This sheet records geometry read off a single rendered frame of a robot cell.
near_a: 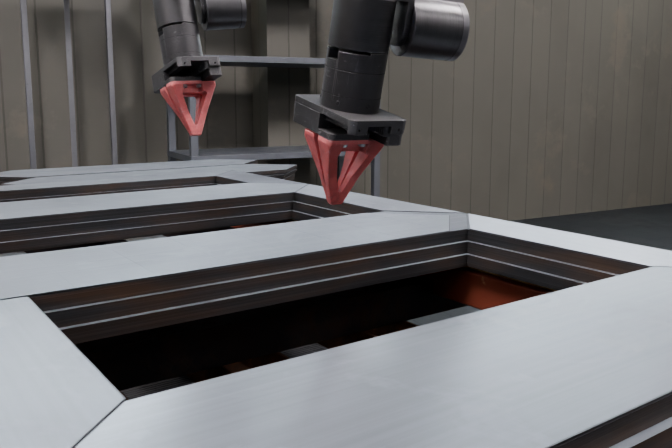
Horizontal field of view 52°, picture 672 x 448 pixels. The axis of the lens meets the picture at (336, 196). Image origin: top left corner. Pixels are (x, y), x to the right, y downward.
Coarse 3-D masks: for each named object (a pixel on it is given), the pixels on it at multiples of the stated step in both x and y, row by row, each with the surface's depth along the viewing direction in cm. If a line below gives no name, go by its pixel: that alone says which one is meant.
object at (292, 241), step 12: (240, 228) 94; (252, 228) 94; (264, 228) 94; (276, 228) 94; (288, 228) 94; (264, 240) 86; (276, 240) 86; (288, 240) 86; (300, 240) 86; (312, 240) 86; (324, 240) 86; (288, 252) 80; (300, 252) 80; (312, 252) 80
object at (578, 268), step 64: (0, 192) 132; (64, 192) 138; (320, 256) 81; (384, 256) 85; (448, 256) 92; (512, 256) 88; (576, 256) 81; (64, 320) 64; (128, 320) 67; (192, 320) 70
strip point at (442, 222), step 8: (384, 216) 104; (392, 216) 104; (400, 216) 104; (408, 216) 104; (416, 216) 104; (424, 216) 104; (432, 216) 104; (440, 216) 104; (448, 216) 104; (424, 224) 97; (432, 224) 97; (440, 224) 97; (448, 224) 97
